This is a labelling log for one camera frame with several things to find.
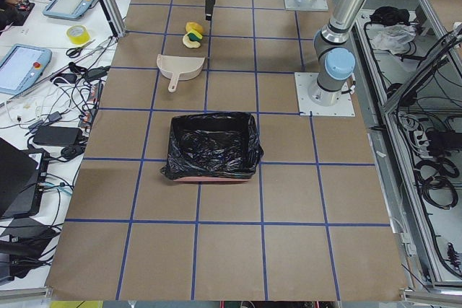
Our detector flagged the beige plastic dustpan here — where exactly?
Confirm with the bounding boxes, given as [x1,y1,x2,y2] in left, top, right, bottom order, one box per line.
[157,54,206,93]

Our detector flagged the black trash bag bin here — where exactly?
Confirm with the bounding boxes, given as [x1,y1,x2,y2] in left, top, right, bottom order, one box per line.
[160,112,263,182]

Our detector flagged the yellow green sponge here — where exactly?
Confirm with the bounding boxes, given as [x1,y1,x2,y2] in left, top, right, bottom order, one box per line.
[186,30,203,42]

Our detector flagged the yellow tape roll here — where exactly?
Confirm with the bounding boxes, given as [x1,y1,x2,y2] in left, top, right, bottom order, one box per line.
[66,25,90,45]

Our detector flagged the far teach pendant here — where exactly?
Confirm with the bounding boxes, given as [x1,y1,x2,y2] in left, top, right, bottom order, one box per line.
[43,0,97,20]

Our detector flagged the teach pendant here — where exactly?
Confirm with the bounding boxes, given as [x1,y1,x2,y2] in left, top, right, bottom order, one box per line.
[43,0,97,20]
[1,44,52,95]

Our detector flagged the crumpled white cloth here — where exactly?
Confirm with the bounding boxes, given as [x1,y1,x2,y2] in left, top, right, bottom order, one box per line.
[371,25,416,54]

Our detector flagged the metal rod green tip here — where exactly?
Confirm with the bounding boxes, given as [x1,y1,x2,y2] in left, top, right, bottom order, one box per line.
[1,37,118,105]

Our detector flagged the near teach pendant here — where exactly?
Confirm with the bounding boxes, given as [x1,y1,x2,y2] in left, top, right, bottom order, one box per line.
[1,44,52,95]

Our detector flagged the black power adapter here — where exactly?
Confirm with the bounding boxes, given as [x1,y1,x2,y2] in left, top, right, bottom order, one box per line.
[32,126,83,146]

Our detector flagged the black laptop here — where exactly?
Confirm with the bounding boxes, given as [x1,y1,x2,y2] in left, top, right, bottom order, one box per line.
[1,139,50,219]

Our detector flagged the black handled scissors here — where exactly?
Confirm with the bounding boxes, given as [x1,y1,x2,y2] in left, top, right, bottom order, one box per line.
[66,40,94,58]

